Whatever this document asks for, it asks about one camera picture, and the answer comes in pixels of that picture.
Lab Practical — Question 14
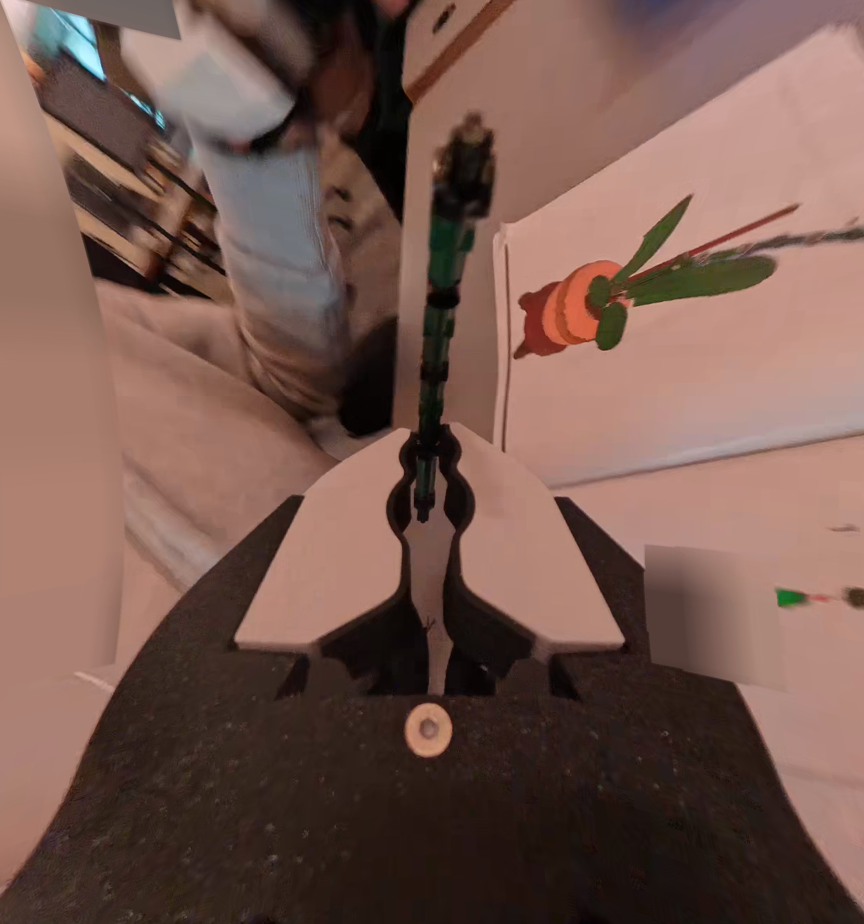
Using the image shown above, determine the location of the green brick plant stem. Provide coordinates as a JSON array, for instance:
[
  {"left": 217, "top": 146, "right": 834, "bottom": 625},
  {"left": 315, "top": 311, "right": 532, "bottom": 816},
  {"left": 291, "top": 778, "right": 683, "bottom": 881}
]
[{"left": 413, "top": 112, "right": 498, "bottom": 526}]

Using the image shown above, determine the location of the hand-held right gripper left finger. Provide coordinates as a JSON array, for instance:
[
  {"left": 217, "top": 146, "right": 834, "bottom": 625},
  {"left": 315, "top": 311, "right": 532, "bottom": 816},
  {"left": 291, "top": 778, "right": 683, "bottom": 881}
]
[{"left": 234, "top": 426, "right": 429, "bottom": 658}]

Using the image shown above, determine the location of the person's left forearm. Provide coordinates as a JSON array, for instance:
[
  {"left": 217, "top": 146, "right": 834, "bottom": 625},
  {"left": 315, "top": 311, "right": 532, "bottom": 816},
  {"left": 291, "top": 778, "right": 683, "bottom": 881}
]
[{"left": 186, "top": 137, "right": 357, "bottom": 427}]

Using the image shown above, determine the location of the person's left hand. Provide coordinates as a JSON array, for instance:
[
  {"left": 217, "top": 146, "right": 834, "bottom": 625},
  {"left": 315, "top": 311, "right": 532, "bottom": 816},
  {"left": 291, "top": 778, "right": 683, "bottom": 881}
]
[{"left": 309, "top": 11, "right": 380, "bottom": 140}]

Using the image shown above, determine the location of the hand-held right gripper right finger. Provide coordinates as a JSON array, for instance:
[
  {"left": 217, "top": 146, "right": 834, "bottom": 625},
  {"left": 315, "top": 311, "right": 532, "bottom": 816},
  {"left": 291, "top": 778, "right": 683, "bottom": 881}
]
[{"left": 442, "top": 422, "right": 628, "bottom": 659}]

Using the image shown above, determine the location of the white instruction booklet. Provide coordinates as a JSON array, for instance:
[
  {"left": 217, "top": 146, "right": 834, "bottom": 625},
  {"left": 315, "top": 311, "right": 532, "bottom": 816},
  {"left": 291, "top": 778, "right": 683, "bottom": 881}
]
[{"left": 493, "top": 25, "right": 864, "bottom": 924}]

